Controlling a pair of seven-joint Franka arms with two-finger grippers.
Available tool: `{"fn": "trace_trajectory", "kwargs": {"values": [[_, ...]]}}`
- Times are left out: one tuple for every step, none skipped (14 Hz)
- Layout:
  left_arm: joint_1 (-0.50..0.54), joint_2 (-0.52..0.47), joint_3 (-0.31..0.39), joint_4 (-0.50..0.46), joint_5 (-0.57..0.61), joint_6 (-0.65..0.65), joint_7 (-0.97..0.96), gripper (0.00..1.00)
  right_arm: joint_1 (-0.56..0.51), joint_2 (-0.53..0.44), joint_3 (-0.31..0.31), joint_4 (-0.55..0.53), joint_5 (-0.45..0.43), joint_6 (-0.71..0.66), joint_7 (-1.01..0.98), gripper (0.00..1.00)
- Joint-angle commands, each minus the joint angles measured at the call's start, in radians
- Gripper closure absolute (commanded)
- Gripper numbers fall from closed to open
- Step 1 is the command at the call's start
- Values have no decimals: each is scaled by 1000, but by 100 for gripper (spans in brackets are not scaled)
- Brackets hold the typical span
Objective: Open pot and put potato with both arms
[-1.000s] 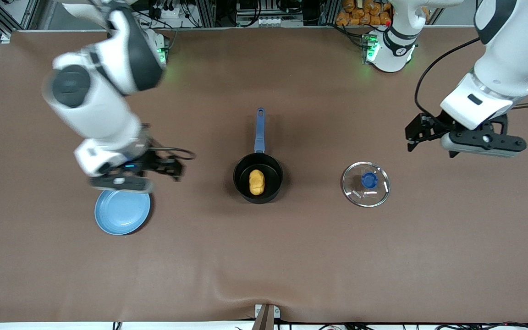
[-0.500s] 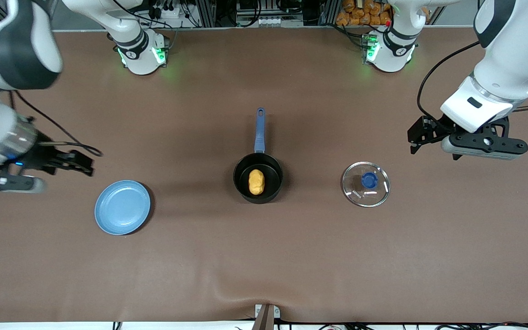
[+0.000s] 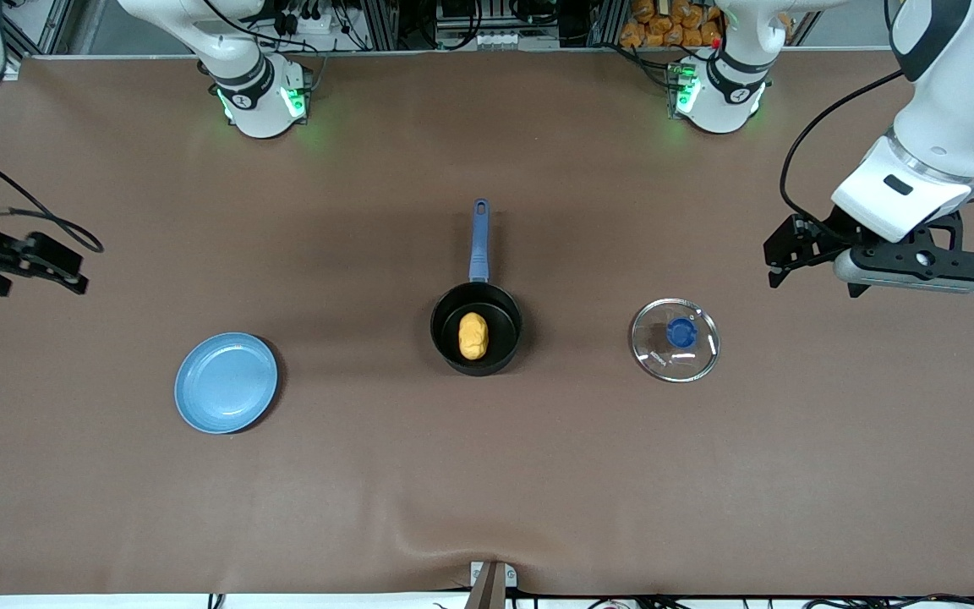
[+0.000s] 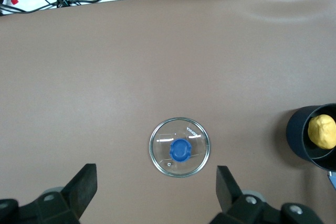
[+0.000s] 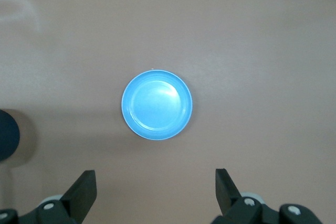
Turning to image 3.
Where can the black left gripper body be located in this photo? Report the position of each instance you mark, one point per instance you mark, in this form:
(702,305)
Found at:
(825,233)

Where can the glass lid with blue knob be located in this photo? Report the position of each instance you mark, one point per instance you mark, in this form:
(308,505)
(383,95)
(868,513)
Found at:
(675,340)

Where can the yellow potato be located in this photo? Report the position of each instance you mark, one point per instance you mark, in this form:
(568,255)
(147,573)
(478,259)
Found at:
(473,336)

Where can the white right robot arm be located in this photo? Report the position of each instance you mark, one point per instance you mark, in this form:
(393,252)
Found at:
(242,76)

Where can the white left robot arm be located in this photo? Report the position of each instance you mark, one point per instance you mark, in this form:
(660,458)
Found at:
(943,110)

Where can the light blue plate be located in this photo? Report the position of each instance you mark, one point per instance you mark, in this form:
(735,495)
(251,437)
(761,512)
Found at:
(226,382)

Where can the pile of orange toy breads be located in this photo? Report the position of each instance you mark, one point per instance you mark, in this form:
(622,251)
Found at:
(669,24)

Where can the white multi-socket outlet bar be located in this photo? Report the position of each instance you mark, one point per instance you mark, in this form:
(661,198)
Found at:
(305,23)

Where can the white power strip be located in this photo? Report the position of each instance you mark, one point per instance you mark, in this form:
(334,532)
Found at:
(500,38)

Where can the metal table clamp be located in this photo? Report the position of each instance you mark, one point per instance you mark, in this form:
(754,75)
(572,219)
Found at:
(493,584)

